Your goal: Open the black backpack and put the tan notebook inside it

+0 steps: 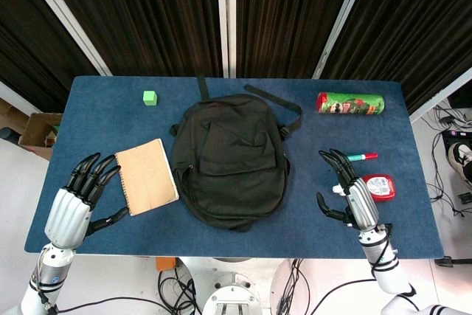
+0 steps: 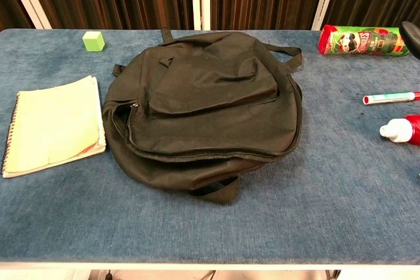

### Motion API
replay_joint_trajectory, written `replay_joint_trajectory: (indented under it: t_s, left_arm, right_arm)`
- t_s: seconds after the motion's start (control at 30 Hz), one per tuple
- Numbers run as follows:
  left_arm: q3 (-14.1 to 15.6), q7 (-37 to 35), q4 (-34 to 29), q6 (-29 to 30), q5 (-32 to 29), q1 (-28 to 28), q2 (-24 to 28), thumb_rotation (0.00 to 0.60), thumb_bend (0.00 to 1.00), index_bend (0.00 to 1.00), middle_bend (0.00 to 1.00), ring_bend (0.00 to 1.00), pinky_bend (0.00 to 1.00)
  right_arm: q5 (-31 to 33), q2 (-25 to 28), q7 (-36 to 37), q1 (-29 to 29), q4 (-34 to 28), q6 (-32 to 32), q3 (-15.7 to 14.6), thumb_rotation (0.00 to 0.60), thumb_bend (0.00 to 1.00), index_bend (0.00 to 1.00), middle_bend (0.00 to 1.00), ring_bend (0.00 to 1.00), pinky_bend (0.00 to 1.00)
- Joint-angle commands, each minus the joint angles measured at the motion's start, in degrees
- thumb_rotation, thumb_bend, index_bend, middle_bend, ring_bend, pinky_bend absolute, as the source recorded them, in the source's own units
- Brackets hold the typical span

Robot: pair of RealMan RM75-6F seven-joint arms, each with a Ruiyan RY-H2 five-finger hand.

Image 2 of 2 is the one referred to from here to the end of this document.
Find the green cube block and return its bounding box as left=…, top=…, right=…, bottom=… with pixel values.
left=82, top=31, right=106, bottom=53

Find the blue table cloth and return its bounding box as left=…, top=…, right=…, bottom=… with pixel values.
left=0, top=28, right=420, bottom=264

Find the green red chips can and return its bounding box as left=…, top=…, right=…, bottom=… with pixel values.
left=318, top=24, right=411, bottom=57

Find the red capped marker pen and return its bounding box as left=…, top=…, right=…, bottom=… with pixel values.
left=362, top=90, right=420, bottom=105

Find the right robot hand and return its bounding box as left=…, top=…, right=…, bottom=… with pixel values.
left=398, top=20, right=420, bottom=60

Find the red ketchup squeeze bottle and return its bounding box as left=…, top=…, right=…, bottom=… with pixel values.
left=379, top=114, right=420, bottom=146

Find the spiral bound notebook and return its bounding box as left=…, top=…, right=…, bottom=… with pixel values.
left=1, top=75, right=108, bottom=179

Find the black fabric backpack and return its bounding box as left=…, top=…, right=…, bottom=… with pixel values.
left=102, top=27, right=305, bottom=205

